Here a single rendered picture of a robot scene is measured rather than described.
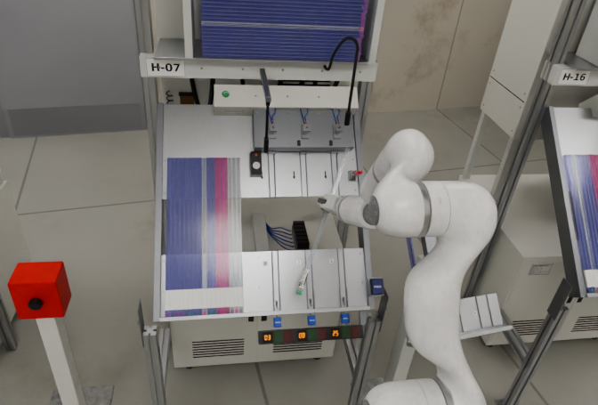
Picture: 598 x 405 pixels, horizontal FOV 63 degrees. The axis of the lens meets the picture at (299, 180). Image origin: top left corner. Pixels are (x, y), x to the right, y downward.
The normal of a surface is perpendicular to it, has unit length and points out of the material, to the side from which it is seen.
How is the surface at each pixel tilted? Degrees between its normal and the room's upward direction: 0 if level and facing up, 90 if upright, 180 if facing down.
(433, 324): 67
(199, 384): 0
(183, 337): 90
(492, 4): 90
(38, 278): 0
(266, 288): 43
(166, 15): 90
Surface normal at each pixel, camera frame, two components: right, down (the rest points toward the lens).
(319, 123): 0.15, -0.24
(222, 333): 0.14, 0.54
